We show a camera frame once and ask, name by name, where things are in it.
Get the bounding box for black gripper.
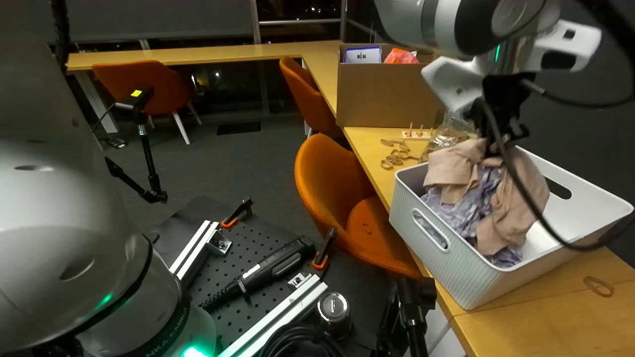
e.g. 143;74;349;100
464;72;534;145

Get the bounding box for cream cloth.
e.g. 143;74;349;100
423;137;552;258

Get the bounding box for white plastic basket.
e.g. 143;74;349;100
387;139;635;314

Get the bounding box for orange shell chair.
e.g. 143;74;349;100
278;56;345;145
294;131;425;282

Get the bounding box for orange chair with white legs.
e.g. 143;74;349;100
89;60;204;147

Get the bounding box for clear plastic bag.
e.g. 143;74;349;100
429;127;466;149

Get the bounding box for red item in box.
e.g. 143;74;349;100
383;46;423;66

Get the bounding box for brown cardboard box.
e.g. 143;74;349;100
335;42;449;129

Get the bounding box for purple item in box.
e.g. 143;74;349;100
341;44;385;66

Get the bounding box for small metal loop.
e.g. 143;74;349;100
581;274;615;300

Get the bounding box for black folded tripod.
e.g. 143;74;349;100
375;276;441;357

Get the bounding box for orange black clamp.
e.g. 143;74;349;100
308;227;339;274
218;197;256;233

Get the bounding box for round silver stop button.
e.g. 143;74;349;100
316;290;353;326

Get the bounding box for black perforated breadboard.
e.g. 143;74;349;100
167;215;333;354

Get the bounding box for black rotary tool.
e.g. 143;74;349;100
196;239;318;314

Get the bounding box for grey window blind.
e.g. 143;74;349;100
66;0;258;46

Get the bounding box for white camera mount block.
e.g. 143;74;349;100
528;18;603;74

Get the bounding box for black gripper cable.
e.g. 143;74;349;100
472;78;635;254

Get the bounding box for wire hooks bundle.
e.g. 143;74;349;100
379;135;429;173

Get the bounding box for white metal window frame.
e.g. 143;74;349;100
254;0;379;48

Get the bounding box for aluminium profile rail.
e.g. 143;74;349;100
216;274;331;357
167;219;222;280

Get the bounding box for black coiled cables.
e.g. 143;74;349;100
260;324;353;357

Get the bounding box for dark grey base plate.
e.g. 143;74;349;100
145;195;399;357

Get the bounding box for black camera tripod with light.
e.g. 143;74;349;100
97;86;171;207

